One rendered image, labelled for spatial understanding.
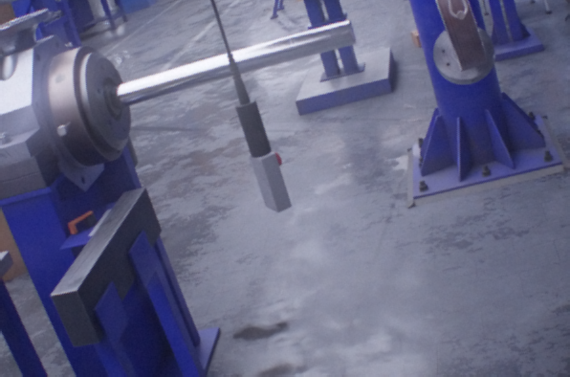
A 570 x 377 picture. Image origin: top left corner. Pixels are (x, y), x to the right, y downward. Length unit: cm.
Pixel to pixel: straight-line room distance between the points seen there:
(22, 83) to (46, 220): 41
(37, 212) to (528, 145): 253
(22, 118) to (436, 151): 229
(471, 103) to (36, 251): 228
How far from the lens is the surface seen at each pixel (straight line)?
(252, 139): 182
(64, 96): 258
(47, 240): 256
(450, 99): 412
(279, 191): 184
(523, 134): 425
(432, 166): 425
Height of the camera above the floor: 155
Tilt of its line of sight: 18 degrees down
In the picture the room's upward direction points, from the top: 17 degrees counter-clockwise
